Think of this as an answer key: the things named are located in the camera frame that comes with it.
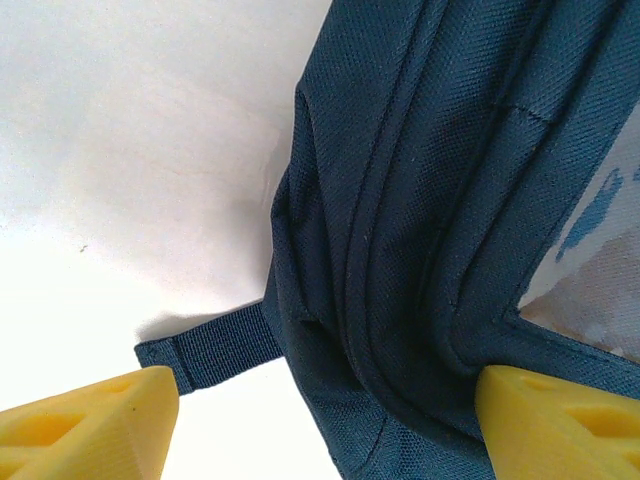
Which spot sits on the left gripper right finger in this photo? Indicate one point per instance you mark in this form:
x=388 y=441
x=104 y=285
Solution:
x=560 y=435

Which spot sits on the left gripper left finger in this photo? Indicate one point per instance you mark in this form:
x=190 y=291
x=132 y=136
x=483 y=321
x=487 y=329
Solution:
x=75 y=435

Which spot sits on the navy blue student backpack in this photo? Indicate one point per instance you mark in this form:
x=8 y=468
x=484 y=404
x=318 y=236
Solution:
x=400 y=200

